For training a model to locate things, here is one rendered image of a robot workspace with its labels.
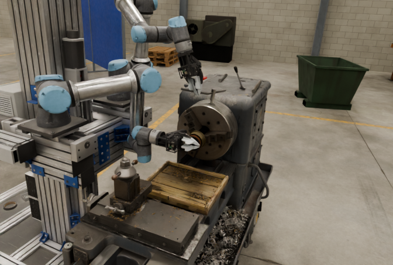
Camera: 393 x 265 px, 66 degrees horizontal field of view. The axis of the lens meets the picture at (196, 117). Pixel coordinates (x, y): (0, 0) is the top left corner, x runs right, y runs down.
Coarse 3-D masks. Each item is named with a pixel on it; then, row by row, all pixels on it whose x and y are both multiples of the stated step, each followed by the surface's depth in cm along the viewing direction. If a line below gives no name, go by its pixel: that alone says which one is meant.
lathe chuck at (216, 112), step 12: (192, 108) 159; (204, 108) 156; (216, 108) 156; (180, 120) 164; (204, 120) 158; (216, 120) 156; (228, 120) 155; (216, 144) 160; (228, 144) 157; (204, 156) 165; (216, 156) 162
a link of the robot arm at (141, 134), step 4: (136, 128) 155; (140, 128) 154; (144, 128) 154; (148, 128) 154; (132, 132) 155; (136, 132) 154; (140, 132) 153; (144, 132) 152; (148, 132) 151; (132, 136) 155; (136, 136) 154; (140, 136) 153; (144, 136) 152; (148, 136) 151; (140, 140) 154; (144, 140) 153; (148, 140) 152; (140, 144) 154; (144, 144) 154
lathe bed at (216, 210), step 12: (204, 168) 174; (216, 168) 170; (228, 168) 170; (228, 180) 162; (228, 192) 174; (168, 204) 147; (216, 204) 154; (204, 216) 131; (216, 216) 155; (108, 252) 109; (120, 252) 113; (132, 252) 113; (72, 264) 106; (84, 264) 106; (96, 264) 103; (108, 264) 107; (120, 264) 113; (132, 264) 111; (144, 264) 105
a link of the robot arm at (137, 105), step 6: (132, 96) 158; (138, 96) 158; (132, 102) 159; (138, 102) 159; (132, 108) 160; (138, 108) 160; (132, 114) 161; (138, 114) 161; (132, 120) 162; (138, 120) 162; (132, 126) 163; (132, 138) 165; (132, 144) 164
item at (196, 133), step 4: (192, 132) 153; (196, 132) 152; (200, 132) 152; (192, 136) 148; (196, 136) 148; (200, 136) 149; (204, 136) 152; (196, 140) 147; (200, 140) 148; (204, 140) 152; (200, 144) 148; (204, 144) 153
